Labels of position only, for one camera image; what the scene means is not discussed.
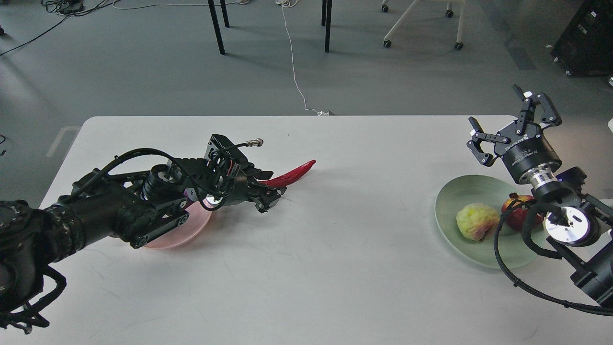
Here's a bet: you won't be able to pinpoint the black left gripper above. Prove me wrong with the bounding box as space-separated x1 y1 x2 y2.
182 135 288 213

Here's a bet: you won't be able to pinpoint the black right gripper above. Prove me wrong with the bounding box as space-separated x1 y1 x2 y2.
467 85 563 185

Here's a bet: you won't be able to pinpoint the red chili pepper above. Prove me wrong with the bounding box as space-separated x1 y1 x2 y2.
259 160 316 188

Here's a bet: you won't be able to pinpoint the yellow green custard apple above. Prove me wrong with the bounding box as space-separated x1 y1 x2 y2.
455 203 500 241

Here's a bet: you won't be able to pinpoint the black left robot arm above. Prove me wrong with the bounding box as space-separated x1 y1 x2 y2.
0 135 288 334

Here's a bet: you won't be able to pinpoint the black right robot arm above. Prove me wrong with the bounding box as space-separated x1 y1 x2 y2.
467 85 613 316

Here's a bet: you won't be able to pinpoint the pink plate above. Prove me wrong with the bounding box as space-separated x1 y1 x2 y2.
145 203 213 249

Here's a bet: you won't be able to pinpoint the black equipment cabinet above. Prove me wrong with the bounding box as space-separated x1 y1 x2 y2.
550 0 613 77

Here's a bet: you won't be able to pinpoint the white wheeled chair base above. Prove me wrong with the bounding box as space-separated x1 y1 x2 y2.
383 0 468 51

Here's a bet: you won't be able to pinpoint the black table legs left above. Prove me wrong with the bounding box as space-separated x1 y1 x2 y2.
206 0 230 56

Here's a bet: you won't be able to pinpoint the black table legs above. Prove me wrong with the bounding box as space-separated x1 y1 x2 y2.
206 0 230 56
320 0 332 53

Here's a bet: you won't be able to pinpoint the black table legs right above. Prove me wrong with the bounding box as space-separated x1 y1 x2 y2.
320 0 332 53

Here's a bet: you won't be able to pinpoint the white cable on floor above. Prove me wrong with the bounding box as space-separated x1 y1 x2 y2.
276 0 330 116

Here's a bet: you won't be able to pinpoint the black cables on floor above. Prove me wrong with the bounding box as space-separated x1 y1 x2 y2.
0 0 115 57

